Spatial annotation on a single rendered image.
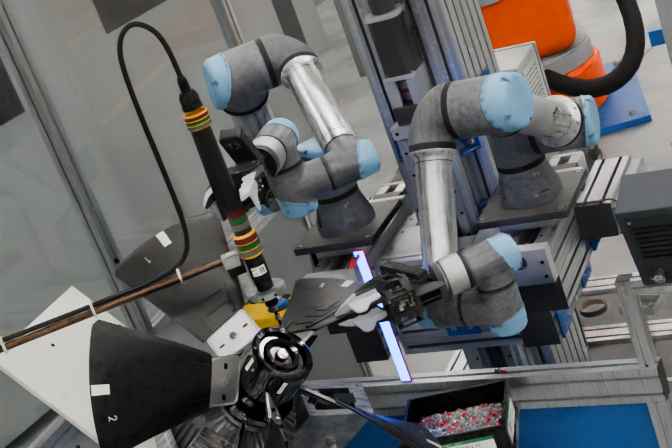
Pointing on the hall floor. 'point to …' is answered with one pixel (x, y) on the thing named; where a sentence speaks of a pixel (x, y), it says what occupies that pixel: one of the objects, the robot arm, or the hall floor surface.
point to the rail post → (662, 421)
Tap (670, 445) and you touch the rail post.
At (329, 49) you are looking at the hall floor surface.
